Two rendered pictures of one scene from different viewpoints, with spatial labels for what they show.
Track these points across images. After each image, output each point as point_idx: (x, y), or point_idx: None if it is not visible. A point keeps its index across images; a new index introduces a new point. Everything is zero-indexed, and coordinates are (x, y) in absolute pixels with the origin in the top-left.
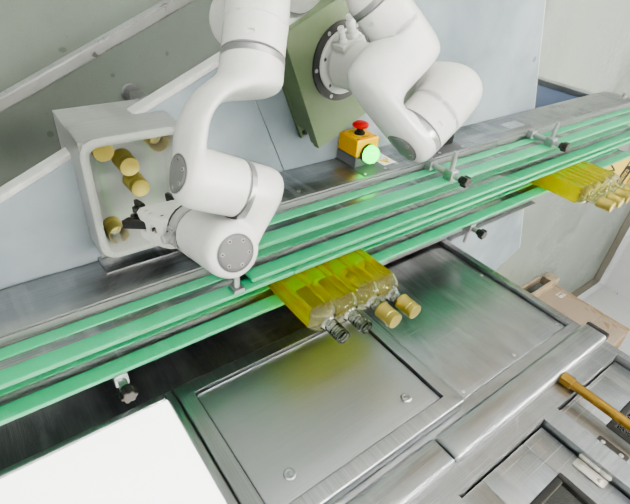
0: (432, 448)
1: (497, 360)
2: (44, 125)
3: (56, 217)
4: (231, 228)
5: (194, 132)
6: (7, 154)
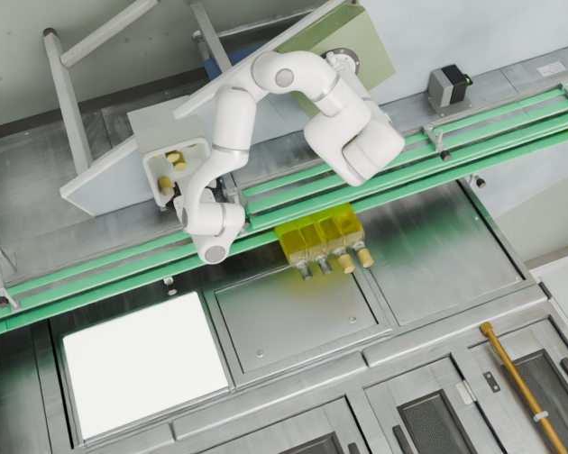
0: (354, 356)
1: (444, 301)
2: (122, 34)
3: (131, 177)
4: (212, 243)
5: (191, 203)
6: (95, 59)
